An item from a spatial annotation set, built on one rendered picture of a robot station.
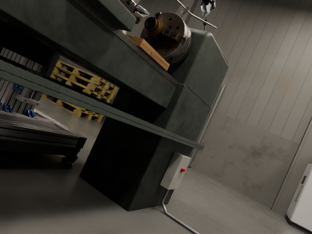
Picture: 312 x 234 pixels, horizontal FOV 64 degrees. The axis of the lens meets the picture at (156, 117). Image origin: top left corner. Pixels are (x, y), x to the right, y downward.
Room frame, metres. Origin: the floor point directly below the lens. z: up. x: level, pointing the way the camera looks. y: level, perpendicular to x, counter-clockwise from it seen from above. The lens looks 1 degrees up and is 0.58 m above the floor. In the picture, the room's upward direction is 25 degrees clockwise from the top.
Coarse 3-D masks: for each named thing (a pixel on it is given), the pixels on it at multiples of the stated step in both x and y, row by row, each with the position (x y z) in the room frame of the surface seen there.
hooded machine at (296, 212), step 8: (304, 176) 4.08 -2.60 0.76; (304, 184) 3.82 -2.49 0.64; (296, 192) 4.16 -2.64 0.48; (304, 192) 3.72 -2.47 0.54; (296, 200) 3.81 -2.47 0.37; (304, 200) 3.70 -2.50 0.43; (288, 208) 4.22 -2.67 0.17; (296, 208) 3.72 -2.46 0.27; (304, 208) 3.68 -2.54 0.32; (288, 216) 3.96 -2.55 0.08; (296, 216) 3.70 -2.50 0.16; (304, 216) 3.67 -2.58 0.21; (296, 224) 3.72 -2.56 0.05; (304, 224) 3.65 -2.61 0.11; (304, 232) 3.67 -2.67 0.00
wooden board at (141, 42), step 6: (132, 36) 1.18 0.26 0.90; (138, 42) 1.16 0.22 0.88; (144, 42) 1.16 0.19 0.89; (144, 48) 1.18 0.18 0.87; (150, 48) 1.22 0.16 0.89; (150, 54) 1.24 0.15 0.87; (156, 54) 1.27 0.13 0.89; (156, 60) 1.29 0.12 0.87; (162, 60) 1.33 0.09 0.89; (162, 66) 1.36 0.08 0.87; (168, 66) 1.40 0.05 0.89
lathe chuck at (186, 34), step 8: (168, 16) 1.54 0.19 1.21; (176, 16) 1.52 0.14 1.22; (168, 24) 1.53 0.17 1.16; (176, 24) 1.50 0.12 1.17; (184, 24) 1.48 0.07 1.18; (144, 32) 1.60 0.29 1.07; (176, 32) 1.49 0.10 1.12; (184, 32) 1.47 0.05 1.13; (160, 40) 1.63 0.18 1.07; (168, 40) 1.51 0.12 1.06; (184, 40) 1.49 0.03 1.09; (160, 48) 1.52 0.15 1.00; (168, 48) 1.50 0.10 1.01; (176, 48) 1.47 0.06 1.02; (184, 48) 1.51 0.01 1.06; (168, 56) 1.49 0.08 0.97; (176, 56) 1.52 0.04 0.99
